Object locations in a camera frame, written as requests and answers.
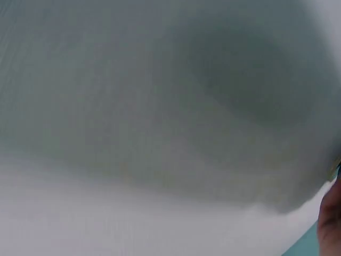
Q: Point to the person's right hand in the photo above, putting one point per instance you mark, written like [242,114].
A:
[331,221]

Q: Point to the white cloth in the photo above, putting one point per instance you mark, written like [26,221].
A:
[149,128]

